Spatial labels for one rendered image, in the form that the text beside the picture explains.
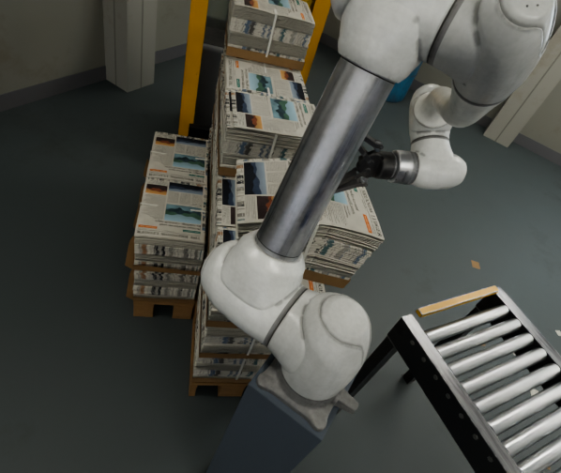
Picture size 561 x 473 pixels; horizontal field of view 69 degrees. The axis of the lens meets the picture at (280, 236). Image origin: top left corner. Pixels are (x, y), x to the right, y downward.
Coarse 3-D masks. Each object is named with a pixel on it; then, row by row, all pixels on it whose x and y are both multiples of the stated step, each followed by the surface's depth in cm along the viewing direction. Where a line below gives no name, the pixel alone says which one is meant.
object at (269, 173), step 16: (240, 160) 123; (256, 160) 123; (272, 160) 123; (288, 160) 124; (240, 176) 117; (256, 176) 117; (272, 176) 118; (240, 192) 112; (256, 192) 112; (272, 192) 113; (240, 208) 107; (256, 208) 107; (240, 224) 104; (256, 224) 105
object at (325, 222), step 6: (324, 216) 109; (324, 222) 107; (330, 222) 108; (318, 228) 108; (324, 228) 108; (318, 234) 109; (324, 234) 110; (312, 240) 111; (318, 240) 111; (306, 246) 112; (312, 246) 112; (318, 246) 112; (312, 252) 114; (306, 258) 115; (312, 258) 115; (306, 264) 117
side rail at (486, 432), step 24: (408, 336) 143; (408, 360) 144; (432, 360) 135; (432, 384) 136; (456, 384) 131; (456, 408) 128; (456, 432) 130; (480, 432) 122; (480, 456) 123; (504, 456) 118
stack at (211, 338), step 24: (216, 120) 203; (216, 144) 186; (216, 168) 173; (216, 192) 164; (216, 216) 154; (216, 240) 146; (312, 288) 139; (216, 312) 137; (192, 336) 204; (216, 336) 149; (240, 336) 151; (192, 360) 185; (216, 360) 164; (240, 360) 167; (264, 360) 168; (192, 384) 177; (216, 384) 179; (240, 384) 182
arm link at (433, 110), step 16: (416, 96) 114; (432, 96) 97; (448, 96) 86; (416, 112) 109; (432, 112) 105; (448, 112) 78; (464, 112) 72; (480, 112) 70; (416, 128) 111; (432, 128) 109; (448, 128) 110
